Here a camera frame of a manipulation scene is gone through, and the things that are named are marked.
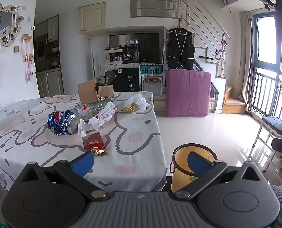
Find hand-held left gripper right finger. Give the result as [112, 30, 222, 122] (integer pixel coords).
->
[175, 151, 262, 200]

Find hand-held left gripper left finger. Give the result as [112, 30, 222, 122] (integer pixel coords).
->
[19, 152, 109, 201]

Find yellow waste bin brown rim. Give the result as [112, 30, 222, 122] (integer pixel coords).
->
[169, 143, 218, 193]

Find white tissue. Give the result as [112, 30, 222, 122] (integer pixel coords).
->
[87, 116, 106, 130]
[77, 119, 89, 137]

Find crushed blue soda can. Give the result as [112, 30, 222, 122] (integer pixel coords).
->
[47, 111, 78, 136]

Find crushed clear plastic bottle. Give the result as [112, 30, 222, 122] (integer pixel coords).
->
[71, 101, 113, 120]

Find white wrapper red print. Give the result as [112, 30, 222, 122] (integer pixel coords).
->
[97, 102, 118, 122]

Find gold foil wrapper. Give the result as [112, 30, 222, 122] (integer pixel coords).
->
[121, 103, 139, 113]

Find small cardboard box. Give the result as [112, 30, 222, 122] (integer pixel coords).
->
[97, 85, 114, 100]

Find white plastic bag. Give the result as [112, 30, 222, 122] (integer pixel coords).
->
[128, 93, 153, 112]

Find white-framed chair blue cushion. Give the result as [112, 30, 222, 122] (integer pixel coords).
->
[252, 115, 282, 173]

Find wooden staircase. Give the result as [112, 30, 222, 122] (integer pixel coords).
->
[194, 46, 248, 114]

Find low cream drawer bench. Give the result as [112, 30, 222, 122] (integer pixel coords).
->
[153, 97, 168, 111]

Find pink mattress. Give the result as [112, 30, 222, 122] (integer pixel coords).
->
[167, 69, 212, 117]

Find kitchen cabinets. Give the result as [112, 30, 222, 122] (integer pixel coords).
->
[33, 14, 65, 98]

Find beige curtain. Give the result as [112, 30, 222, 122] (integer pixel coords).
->
[239, 12, 255, 113]

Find black chalkboard sign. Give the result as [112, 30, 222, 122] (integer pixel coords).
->
[105, 68, 140, 93]

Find window with balcony railing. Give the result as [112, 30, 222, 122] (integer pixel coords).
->
[250, 11, 282, 122]

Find white refrigerator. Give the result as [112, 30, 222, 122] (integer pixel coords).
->
[91, 38, 106, 82]

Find white countertop rack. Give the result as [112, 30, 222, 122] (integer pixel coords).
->
[104, 49, 125, 64]

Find black vest white trim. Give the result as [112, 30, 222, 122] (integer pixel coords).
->
[167, 28, 196, 70]

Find black coffee machine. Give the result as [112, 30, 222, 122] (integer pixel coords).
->
[124, 44, 140, 63]

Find loft and stair metal railing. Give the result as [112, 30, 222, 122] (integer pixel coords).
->
[130, 0, 231, 76]

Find pink hanging wall decoration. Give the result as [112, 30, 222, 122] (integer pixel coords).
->
[22, 34, 37, 83]

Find dark glass wall panel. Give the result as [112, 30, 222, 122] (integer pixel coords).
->
[108, 33, 161, 63]

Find cream wall cabinet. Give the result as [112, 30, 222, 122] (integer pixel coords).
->
[79, 2, 106, 33]

